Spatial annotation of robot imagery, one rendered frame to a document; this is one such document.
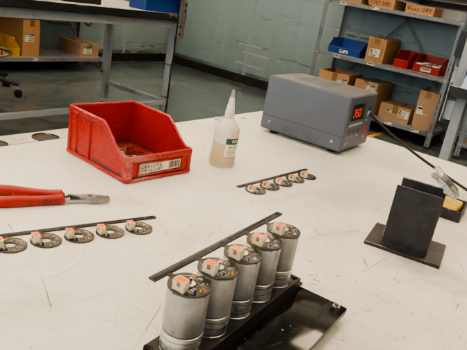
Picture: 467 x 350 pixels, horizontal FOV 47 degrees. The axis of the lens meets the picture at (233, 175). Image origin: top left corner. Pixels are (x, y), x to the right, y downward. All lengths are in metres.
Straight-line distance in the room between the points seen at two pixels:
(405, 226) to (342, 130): 0.32
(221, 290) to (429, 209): 0.29
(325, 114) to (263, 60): 5.00
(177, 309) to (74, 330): 0.09
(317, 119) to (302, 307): 0.50
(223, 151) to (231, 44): 5.43
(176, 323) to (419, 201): 0.32
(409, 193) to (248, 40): 5.46
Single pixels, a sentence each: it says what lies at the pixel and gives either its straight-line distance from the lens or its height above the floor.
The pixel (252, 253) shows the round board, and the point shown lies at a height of 0.81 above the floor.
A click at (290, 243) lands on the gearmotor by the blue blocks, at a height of 0.81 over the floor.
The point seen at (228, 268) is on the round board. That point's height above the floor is 0.81.
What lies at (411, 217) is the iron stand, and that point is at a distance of 0.56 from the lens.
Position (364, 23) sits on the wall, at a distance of 5.33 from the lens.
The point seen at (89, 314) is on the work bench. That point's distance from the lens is 0.38.
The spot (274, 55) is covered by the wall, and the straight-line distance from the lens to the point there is 5.78.
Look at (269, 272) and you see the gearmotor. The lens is 0.37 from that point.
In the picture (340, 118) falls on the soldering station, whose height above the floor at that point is 0.81.
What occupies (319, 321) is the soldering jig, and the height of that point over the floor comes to 0.76.
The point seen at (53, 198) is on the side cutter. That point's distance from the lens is 0.53.
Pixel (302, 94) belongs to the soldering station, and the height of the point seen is 0.83.
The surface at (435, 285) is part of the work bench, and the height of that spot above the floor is 0.75.
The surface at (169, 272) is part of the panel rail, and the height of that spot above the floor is 0.81.
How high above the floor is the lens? 0.97
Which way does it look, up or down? 19 degrees down
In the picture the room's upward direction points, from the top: 10 degrees clockwise
